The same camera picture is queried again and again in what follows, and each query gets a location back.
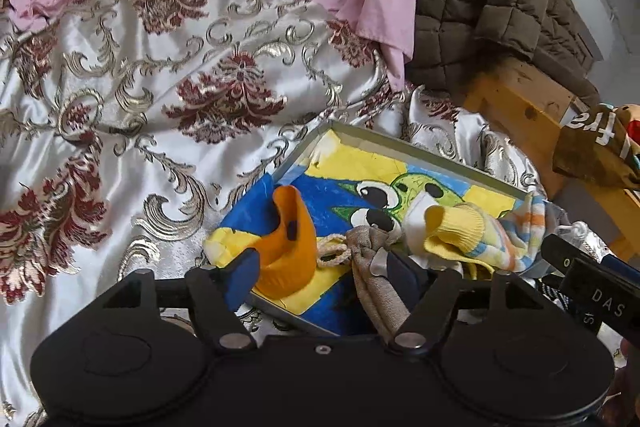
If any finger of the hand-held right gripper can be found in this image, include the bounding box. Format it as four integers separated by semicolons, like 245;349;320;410
600;253;640;282

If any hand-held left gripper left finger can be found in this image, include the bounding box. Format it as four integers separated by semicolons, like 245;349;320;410
92;248;261;354

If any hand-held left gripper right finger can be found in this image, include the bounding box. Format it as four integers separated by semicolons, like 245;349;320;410
385;249;556;354

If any beige drawstring pouch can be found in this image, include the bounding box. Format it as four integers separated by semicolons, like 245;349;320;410
315;227;416;338

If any orange silicone cup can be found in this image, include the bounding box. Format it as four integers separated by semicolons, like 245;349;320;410
252;185;318;303

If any black printed lanyard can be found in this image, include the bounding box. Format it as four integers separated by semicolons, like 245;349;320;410
537;274;573;315

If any striped sock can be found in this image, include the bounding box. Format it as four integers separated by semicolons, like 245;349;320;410
422;196;561;275

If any grey box with cartoon drawing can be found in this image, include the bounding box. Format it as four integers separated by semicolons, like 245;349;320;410
202;119;538;338

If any person's right leg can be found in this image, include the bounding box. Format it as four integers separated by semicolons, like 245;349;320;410
617;339;640;427

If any multicoloured printed cloth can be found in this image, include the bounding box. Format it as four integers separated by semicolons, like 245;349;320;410
552;103;640;192

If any floral satin blanket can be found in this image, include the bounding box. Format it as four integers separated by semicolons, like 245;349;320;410
0;0;551;427

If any brown quilted jacket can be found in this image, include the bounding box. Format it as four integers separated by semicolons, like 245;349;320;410
405;0;601;108

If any wooden bed frame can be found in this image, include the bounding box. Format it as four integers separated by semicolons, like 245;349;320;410
462;57;640;263

